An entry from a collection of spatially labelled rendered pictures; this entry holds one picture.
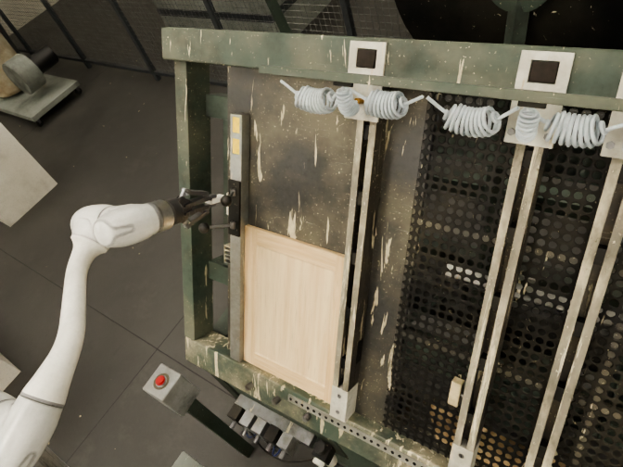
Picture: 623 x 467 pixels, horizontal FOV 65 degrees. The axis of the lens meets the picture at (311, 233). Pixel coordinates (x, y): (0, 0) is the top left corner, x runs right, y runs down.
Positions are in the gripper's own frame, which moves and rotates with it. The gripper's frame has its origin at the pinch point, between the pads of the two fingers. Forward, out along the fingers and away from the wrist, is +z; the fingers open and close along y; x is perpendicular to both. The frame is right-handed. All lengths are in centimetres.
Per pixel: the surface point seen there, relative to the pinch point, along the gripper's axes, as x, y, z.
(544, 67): 88, -47, 5
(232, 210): -2.4, 7.1, 10.4
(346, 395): 50, 58, 8
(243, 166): 0.7, -8.9, 12.5
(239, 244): 0.3, 19.2, 11.4
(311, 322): 31, 40, 14
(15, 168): -349, 71, 103
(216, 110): -17.8, -24.5, 19.1
